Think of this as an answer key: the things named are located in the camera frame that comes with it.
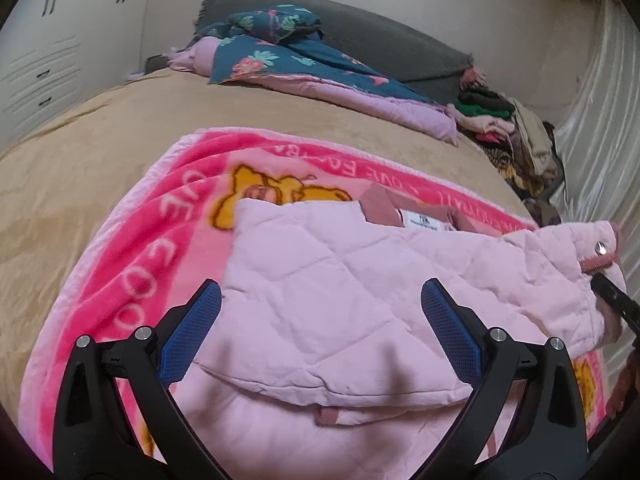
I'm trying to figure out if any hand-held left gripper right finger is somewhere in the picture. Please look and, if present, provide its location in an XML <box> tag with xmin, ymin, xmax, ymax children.
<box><xmin>420</xmin><ymin>278</ymin><xmax>588</xmax><ymax>480</ymax></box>

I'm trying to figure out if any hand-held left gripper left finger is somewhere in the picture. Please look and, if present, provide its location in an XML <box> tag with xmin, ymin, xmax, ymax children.
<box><xmin>52</xmin><ymin>278</ymin><xmax>223</xmax><ymax>480</ymax></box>

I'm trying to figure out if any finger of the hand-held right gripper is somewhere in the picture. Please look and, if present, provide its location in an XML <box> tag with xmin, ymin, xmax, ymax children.
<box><xmin>590</xmin><ymin>271</ymin><xmax>640</xmax><ymax>336</ymax></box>

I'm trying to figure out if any pink quilted jacket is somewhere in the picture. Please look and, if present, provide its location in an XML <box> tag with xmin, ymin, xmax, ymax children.
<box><xmin>145</xmin><ymin>182</ymin><xmax>628</xmax><ymax>480</ymax></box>

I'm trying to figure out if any pile of folded clothes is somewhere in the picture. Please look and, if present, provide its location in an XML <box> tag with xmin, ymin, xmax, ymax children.
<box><xmin>447</xmin><ymin>67</ymin><xmax>566</xmax><ymax>198</ymax></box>

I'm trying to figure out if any person's right hand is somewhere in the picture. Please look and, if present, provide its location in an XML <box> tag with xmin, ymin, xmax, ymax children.
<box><xmin>605</xmin><ymin>355</ymin><xmax>640</xmax><ymax>421</ymax></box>

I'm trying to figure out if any pink printed blanket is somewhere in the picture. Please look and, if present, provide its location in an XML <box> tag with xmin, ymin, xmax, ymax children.
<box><xmin>17</xmin><ymin>127</ymin><xmax>608</xmax><ymax>461</ymax></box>

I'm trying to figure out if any white satin curtain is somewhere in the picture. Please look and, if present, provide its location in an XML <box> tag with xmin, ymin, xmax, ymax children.
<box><xmin>550</xmin><ymin>0</ymin><xmax>640</xmax><ymax>226</ymax></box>

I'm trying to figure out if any bed with tan sheet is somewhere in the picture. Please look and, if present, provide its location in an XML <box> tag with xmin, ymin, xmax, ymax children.
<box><xmin>0</xmin><ymin>67</ymin><xmax>566</xmax><ymax>411</ymax></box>

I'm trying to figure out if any pink pillow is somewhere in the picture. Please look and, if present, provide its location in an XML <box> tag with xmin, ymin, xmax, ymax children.
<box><xmin>167</xmin><ymin>40</ymin><xmax>221</xmax><ymax>73</ymax></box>

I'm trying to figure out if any teal floral quilt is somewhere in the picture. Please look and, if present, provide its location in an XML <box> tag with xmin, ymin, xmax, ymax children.
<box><xmin>170</xmin><ymin>35</ymin><xmax>458</xmax><ymax>146</ymax></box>

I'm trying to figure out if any grey headboard cover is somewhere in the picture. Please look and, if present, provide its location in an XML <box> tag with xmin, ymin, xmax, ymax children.
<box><xmin>192</xmin><ymin>0</ymin><xmax>476</xmax><ymax>86</ymax></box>

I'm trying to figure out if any white wardrobe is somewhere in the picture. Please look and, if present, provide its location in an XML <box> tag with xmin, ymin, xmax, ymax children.
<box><xmin>0</xmin><ymin>0</ymin><xmax>146</xmax><ymax>146</ymax></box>

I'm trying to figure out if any teal floral pillow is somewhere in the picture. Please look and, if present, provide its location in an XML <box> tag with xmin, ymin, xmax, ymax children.
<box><xmin>227</xmin><ymin>5</ymin><xmax>323</xmax><ymax>43</ymax></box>

